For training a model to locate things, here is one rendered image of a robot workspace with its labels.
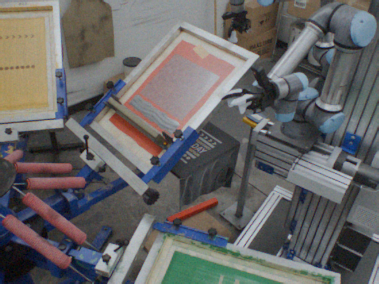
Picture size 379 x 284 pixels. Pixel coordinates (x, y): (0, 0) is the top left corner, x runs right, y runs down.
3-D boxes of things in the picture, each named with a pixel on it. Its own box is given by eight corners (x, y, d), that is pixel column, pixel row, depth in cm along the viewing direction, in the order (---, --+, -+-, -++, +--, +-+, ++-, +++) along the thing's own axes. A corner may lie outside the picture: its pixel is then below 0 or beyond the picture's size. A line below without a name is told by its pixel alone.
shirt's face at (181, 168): (191, 111, 255) (191, 110, 254) (240, 143, 231) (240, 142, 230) (132, 139, 229) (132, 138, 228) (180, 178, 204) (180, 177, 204)
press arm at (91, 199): (197, 141, 243) (197, 134, 240) (204, 146, 240) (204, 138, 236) (3, 246, 176) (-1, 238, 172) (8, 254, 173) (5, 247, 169)
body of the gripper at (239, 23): (241, 36, 204) (239, 15, 195) (230, 30, 209) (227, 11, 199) (251, 28, 206) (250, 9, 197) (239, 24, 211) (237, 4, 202)
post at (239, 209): (237, 201, 322) (254, 105, 262) (257, 216, 310) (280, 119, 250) (219, 214, 310) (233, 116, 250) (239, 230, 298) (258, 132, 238)
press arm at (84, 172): (101, 157, 191) (95, 153, 187) (107, 163, 188) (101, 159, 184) (77, 184, 189) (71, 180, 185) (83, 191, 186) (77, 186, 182)
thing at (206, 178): (224, 176, 254) (229, 136, 234) (233, 182, 249) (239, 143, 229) (170, 209, 229) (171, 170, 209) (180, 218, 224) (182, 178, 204)
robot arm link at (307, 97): (300, 104, 190) (306, 80, 181) (319, 118, 181) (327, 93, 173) (281, 111, 185) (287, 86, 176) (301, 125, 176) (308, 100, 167)
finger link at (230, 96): (220, 111, 134) (244, 107, 137) (220, 96, 131) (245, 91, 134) (217, 107, 137) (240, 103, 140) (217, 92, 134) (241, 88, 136)
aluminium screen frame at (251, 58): (182, 24, 220) (180, 19, 217) (260, 60, 188) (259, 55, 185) (88, 125, 210) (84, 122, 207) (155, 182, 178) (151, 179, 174)
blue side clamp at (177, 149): (193, 131, 185) (187, 124, 179) (199, 136, 182) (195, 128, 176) (151, 178, 181) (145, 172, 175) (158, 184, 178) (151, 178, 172)
